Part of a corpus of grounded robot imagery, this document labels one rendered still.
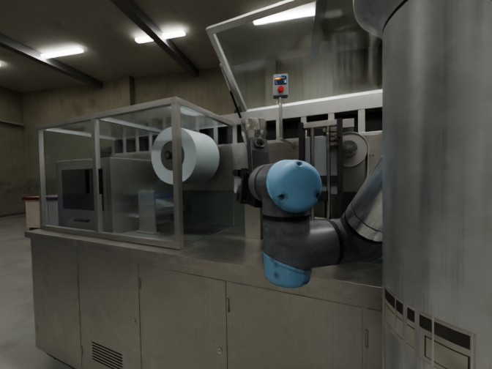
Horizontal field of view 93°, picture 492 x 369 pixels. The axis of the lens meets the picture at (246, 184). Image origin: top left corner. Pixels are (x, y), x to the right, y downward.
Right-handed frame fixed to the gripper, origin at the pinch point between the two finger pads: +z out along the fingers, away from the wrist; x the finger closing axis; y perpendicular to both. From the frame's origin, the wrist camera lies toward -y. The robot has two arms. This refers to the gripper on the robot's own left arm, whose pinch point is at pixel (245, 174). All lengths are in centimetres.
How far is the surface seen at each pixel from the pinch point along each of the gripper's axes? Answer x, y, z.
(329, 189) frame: 36.9, 0.9, 15.0
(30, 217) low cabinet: -383, 142, 606
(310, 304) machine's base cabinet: 29, 41, 7
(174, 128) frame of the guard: -25, -19, 47
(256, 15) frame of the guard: 6, -74, 39
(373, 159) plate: 76, -18, 40
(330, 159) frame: 36.0, -10.2, 15.3
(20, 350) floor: -121, 141, 135
